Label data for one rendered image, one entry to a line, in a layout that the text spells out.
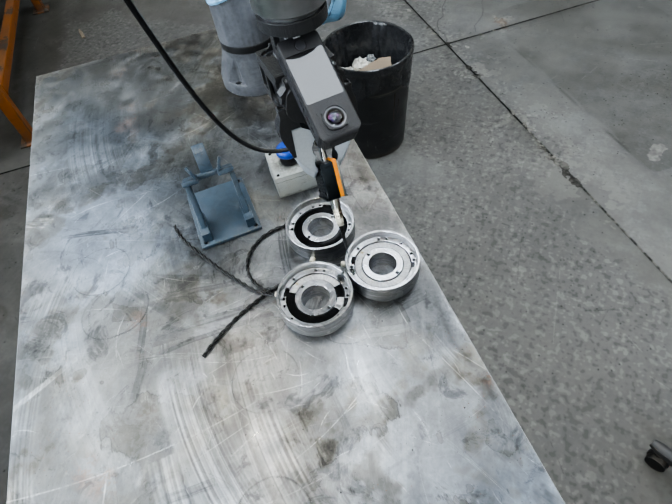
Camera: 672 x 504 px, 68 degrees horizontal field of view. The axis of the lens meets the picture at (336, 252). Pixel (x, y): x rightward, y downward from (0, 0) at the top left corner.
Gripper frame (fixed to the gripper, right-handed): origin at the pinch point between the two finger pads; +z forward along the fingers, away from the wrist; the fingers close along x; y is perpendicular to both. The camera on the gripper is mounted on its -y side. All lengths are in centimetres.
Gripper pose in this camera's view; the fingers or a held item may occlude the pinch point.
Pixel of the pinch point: (326, 167)
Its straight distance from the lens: 63.7
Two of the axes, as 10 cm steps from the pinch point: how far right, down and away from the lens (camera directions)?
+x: -8.9, 4.2, -1.7
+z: 1.2, 5.9, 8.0
